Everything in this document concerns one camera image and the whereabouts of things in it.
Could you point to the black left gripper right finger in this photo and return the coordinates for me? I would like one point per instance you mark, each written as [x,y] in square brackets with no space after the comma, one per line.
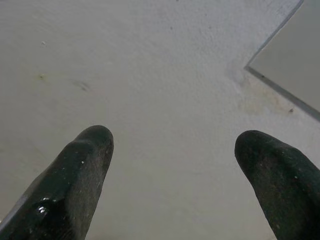
[282,185]

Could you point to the grey framed panel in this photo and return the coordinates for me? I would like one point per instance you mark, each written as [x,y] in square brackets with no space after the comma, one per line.
[295,50]

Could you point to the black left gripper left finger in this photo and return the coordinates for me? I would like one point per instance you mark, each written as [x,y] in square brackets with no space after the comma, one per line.
[70,190]

